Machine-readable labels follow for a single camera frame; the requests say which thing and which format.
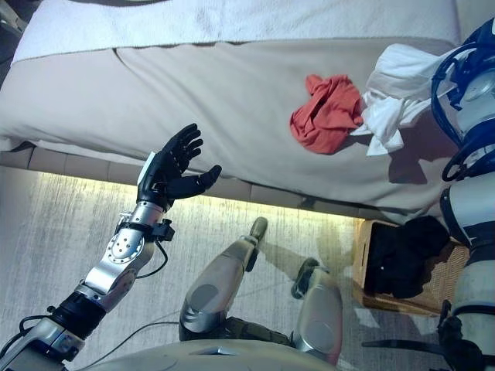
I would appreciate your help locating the bed with beige sheet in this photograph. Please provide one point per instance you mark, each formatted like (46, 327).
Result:
(193, 96)

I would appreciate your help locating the robot left leg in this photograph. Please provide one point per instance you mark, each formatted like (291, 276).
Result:
(216, 286)

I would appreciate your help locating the robot leg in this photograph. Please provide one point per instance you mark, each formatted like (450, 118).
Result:
(216, 286)
(321, 309)

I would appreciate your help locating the robot left silver arm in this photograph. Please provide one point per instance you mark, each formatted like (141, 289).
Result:
(123, 247)

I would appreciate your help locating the white textured bed blanket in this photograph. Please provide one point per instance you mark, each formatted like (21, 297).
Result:
(232, 19)

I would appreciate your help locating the robot right leg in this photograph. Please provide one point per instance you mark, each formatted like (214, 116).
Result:
(321, 309)

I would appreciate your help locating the black garment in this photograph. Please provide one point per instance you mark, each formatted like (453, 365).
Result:
(406, 259)

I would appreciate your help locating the robot left black hand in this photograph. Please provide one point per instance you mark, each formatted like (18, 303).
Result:
(170, 174)

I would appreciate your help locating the woven wicker basket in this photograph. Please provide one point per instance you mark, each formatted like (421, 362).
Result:
(361, 263)

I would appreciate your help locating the orange garment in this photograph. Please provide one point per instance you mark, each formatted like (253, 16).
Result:
(325, 116)

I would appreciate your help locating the white shirt with black label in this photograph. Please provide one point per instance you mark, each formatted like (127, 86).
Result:
(402, 77)

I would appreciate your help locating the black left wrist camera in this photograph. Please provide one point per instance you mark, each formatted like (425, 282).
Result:
(164, 230)

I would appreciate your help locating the beige padded bed frame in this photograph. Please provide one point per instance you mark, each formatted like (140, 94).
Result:
(77, 166)

